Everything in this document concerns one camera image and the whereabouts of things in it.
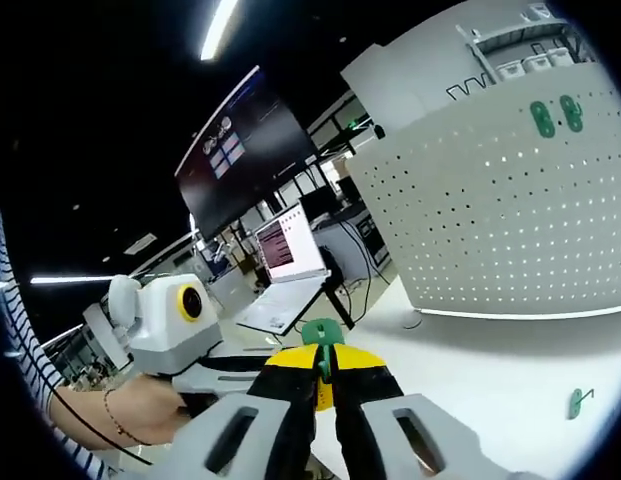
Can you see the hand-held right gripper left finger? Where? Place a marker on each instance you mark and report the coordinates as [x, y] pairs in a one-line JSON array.
[[290, 385]]

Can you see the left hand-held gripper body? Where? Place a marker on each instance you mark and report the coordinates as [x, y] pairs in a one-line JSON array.
[[160, 330]]

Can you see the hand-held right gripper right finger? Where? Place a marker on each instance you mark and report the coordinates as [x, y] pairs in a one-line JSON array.
[[370, 385]]

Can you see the green hook assembly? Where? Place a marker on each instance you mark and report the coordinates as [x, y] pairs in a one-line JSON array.
[[542, 125], [322, 332], [576, 407], [570, 117]]

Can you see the white perforated mounting plate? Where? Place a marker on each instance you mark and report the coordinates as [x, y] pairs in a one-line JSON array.
[[490, 225]]

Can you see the person's left hand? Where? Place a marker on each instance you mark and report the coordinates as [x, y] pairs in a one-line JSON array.
[[150, 410]]

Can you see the black laptop stand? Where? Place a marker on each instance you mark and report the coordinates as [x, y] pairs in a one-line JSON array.
[[340, 307]]

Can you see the ceiling light strip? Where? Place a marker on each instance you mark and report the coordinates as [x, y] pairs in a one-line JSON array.
[[70, 279], [217, 30]]

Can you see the person's striped shirt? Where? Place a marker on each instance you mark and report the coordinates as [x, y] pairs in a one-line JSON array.
[[27, 340]]

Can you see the silver laptop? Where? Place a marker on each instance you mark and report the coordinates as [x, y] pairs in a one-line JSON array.
[[295, 245]]

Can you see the black desktop monitor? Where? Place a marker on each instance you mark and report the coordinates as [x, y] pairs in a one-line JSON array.
[[317, 205]]

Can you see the storage shelf with bins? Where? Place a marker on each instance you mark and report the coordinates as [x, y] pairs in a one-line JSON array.
[[515, 65]]

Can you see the large dark wall screen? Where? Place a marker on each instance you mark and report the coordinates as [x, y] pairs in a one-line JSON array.
[[250, 165]]

